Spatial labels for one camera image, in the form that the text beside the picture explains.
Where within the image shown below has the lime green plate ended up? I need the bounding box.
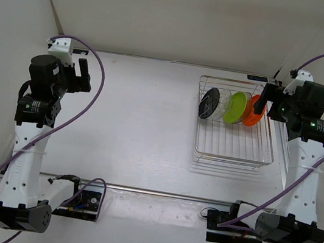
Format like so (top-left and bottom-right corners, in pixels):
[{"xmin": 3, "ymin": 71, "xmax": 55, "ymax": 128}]
[{"xmin": 223, "ymin": 91, "xmax": 245, "ymax": 124}]

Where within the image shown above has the clear glass plate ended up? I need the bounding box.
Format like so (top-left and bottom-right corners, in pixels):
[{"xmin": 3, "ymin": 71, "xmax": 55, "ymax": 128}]
[
  {"xmin": 236, "ymin": 92, "xmax": 253, "ymax": 123},
  {"xmin": 209, "ymin": 88, "xmax": 231, "ymax": 121}
]

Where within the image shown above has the black plate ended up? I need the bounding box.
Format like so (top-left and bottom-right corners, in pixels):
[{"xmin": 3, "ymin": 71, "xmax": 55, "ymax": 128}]
[{"xmin": 198, "ymin": 88, "xmax": 220, "ymax": 119}]

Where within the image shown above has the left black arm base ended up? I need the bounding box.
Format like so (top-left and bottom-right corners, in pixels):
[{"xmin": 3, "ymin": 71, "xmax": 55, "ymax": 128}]
[{"xmin": 52, "ymin": 190, "xmax": 103, "ymax": 222}]

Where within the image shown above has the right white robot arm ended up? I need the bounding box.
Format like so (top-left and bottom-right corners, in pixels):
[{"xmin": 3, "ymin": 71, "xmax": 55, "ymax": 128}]
[{"xmin": 223, "ymin": 81, "xmax": 324, "ymax": 243}]

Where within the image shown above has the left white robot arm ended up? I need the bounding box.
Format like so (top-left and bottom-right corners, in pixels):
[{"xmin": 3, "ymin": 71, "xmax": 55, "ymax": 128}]
[{"xmin": 0, "ymin": 54, "xmax": 91, "ymax": 233}]

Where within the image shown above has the orange plate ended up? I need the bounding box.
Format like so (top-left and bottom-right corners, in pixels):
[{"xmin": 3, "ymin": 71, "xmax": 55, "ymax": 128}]
[{"xmin": 242, "ymin": 94, "xmax": 267, "ymax": 127}]

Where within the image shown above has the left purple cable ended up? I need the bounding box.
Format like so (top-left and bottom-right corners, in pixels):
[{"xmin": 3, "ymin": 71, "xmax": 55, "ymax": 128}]
[{"xmin": 0, "ymin": 24, "xmax": 130, "ymax": 243}]

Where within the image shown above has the purple cable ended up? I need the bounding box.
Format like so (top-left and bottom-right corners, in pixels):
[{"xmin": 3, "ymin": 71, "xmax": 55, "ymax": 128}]
[
  {"xmin": 0, "ymin": 24, "xmax": 130, "ymax": 243},
  {"xmin": 216, "ymin": 35, "xmax": 324, "ymax": 243}
]

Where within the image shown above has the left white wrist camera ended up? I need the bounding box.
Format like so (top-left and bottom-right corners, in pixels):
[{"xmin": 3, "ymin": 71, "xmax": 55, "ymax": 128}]
[{"xmin": 48, "ymin": 38, "xmax": 73, "ymax": 66}]

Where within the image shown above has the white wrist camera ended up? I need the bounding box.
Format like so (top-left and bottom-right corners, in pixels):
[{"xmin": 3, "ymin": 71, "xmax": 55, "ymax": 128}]
[
  {"xmin": 283, "ymin": 69, "xmax": 314, "ymax": 95},
  {"xmin": 48, "ymin": 38, "xmax": 73, "ymax": 66}
]

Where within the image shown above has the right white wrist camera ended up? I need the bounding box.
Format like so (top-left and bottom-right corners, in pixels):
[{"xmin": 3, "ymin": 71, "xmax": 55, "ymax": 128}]
[{"xmin": 283, "ymin": 69, "xmax": 314, "ymax": 95}]

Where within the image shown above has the metal wire dish rack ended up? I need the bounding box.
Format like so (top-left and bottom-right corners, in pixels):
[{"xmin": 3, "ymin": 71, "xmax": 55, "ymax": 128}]
[{"xmin": 193, "ymin": 75, "xmax": 274, "ymax": 170}]

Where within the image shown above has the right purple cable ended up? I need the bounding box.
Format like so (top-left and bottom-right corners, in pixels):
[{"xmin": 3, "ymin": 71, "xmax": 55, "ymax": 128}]
[{"xmin": 216, "ymin": 35, "xmax": 324, "ymax": 243}]

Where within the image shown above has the aluminium front rail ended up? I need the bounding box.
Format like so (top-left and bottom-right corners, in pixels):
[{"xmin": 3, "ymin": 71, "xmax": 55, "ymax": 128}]
[{"xmin": 38, "ymin": 171, "xmax": 278, "ymax": 216}]

